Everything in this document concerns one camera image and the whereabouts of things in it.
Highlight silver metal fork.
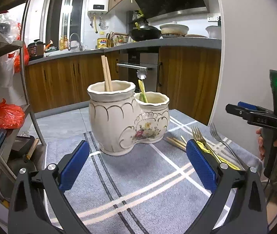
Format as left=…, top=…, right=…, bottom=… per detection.
left=209, top=123, right=248, bottom=171

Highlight wooden chopstick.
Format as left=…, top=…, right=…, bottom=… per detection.
left=165, top=137, right=186, bottom=152
left=101, top=56, right=110, bottom=91
left=173, top=136, right=187, bottom=147
left=105, top=57, right=113, bottom=91

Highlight green yellow plastic utensil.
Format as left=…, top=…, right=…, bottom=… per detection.
left=138, top=79, right=148, bottom=103

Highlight kitchen faucet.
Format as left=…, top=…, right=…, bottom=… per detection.
left=68, top=33, right=83, bottom=51

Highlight wooden base cabinets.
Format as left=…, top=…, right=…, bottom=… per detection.
left=26, top=47, right=221, bottom=125

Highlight white refrigerator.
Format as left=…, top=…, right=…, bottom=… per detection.
left=210, top=0, right=277, bottom=155

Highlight grey plaid table cloth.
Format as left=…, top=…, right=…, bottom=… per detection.
left=44, top=108, right=263, bottom=234

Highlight red plastic bag lower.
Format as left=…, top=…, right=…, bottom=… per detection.
left=0, top=99, right=26, bottom=129

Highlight metal storage rack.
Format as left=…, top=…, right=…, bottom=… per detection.
left=0, top=0, right=47, bottom=208

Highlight white ceramic pot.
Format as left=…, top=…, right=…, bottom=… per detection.
left=159, top=23, right=189, bottom=38

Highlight built-in oven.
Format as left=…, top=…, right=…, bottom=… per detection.
left=115, top=47, right=159, bottom=92

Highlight black wok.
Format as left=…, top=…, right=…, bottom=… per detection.
left=129, top=22, right=162, bottom=42

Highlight white floral ceramic utensil holder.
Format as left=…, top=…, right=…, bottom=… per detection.
left=87, top=80, right=170, bottom=156

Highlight white plastic bag hanging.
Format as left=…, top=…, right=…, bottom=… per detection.
left=0, top=50, right=20, bottom=88

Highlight red plastic bag hanging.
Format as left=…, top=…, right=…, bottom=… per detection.
left=13, top=23, right=30, bottom=74

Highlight yellow tin can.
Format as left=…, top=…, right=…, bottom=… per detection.
left=97, top=38, right=107, bottom=49

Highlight rice cooker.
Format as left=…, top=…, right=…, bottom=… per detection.
left=27, top=39, right=45, bottom=61

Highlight white water heater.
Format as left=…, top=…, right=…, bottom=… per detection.
left=88, top=0, right=109, bottom=14

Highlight clear plastic bag on shelf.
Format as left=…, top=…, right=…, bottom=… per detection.
left=0, top=12, right=20, bottom=44

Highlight window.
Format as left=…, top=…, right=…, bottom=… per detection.
left=43, top=0, right=86, bottom=50

